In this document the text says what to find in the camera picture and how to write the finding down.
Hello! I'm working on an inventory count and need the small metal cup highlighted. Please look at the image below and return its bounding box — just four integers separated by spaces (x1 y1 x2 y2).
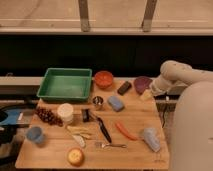
92 96 104 110

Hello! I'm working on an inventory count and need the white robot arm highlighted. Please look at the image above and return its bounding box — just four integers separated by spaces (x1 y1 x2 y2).
140 60 213 171

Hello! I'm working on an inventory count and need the blue and black device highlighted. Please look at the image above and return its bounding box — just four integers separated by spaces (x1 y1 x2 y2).
0 104 36 146

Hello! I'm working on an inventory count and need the small black box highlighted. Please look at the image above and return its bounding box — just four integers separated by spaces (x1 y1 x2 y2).
82 109 90 122

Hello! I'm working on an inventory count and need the yellow banana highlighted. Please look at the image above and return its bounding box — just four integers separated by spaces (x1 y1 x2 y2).
66 125 92 139

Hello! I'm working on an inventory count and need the bunch of dark grapes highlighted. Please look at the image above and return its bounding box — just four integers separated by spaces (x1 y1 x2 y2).
35 107 63 127

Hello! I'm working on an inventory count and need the white oval object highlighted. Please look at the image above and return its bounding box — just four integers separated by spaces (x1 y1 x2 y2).
72 135 86 148

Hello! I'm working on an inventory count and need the purple bowl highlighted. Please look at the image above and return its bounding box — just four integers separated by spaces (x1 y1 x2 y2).
134 76 152 94

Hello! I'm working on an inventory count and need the light blue cloth object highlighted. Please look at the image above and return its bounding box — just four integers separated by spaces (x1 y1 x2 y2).
143 127 161 152

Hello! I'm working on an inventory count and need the metal fork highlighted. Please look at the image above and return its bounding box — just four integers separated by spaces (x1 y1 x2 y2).
94 142 127 148

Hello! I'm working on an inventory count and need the black handled knife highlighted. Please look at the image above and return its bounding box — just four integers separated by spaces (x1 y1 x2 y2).
89 113 112 143

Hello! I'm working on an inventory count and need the orange carrot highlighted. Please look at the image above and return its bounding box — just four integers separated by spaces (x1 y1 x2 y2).
115 122 137 141

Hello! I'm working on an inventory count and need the blue sponge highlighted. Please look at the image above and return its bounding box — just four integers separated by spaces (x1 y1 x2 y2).
107 96 124 112

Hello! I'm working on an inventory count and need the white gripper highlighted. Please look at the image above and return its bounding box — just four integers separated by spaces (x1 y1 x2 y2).
140 76 168 101

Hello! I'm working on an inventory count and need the blue plastic cup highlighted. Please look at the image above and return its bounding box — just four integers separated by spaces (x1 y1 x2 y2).
26 126 44 144

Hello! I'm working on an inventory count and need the black rectangular block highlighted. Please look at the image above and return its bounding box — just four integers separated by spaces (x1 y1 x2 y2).
117 81 132 95

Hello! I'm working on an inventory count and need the green plastic tray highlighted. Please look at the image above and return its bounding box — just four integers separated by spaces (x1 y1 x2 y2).
37 68 92 102

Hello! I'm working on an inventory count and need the orange bowl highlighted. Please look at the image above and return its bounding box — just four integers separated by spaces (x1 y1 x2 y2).
94 71 114 89

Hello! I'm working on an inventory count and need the white paper cup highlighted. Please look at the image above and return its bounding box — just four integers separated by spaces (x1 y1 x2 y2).
57 103 74 123

